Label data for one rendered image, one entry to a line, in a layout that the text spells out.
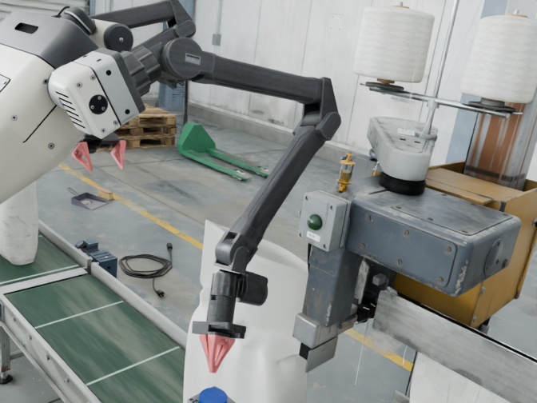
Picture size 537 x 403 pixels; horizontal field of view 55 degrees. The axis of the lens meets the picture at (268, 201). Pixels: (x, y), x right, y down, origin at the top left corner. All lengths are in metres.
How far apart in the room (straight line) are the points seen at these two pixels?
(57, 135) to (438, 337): 0.86
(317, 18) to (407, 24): 6.49
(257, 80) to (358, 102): 6.05
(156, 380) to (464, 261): 1.36
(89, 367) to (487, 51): 1.63
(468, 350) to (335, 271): 0.30
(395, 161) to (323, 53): 6.57
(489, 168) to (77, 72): 0.94
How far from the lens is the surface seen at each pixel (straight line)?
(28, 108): 1.10
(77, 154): 1.52
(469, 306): 1.21
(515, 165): 1.33
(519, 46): 1.11
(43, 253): 2.90
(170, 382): 1.97
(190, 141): 6.57
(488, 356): 1.07
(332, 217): 0.91
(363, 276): 1.19
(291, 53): 7.94
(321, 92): 1.23
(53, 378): 2.14
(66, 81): 0.96
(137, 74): 1.00
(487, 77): 1.11
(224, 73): 1.10
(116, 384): 1.97
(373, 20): 1.23
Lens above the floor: 1.59
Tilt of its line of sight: 18 degrees down
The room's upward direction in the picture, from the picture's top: 8 degrees clockwise
